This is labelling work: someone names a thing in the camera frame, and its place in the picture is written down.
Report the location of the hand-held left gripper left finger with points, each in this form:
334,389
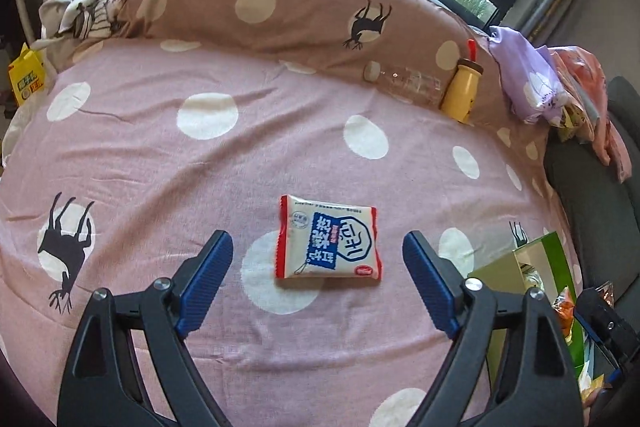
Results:
202,287

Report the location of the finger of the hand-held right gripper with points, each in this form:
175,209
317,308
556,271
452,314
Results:
602,322

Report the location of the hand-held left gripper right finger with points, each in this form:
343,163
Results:
432,287

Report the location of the green cardboard box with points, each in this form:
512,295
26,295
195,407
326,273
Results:
500,272

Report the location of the white red snack packet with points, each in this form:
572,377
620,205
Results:
327,239

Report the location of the grey sofa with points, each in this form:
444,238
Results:
600,217

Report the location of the pink polka dot bedsheet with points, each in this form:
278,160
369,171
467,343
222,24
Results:
150,157

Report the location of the yellow bottle with red straw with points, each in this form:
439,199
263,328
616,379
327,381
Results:
462,92

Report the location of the clear plastic bottle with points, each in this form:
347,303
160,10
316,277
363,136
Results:
407,82

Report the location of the pink orange cloth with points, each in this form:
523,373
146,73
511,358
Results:
595,107

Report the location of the purple polka dot cloth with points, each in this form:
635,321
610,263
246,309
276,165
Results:
525,72

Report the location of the yellow carton box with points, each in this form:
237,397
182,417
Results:
27,77

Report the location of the white striped cloth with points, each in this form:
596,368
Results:
85,12

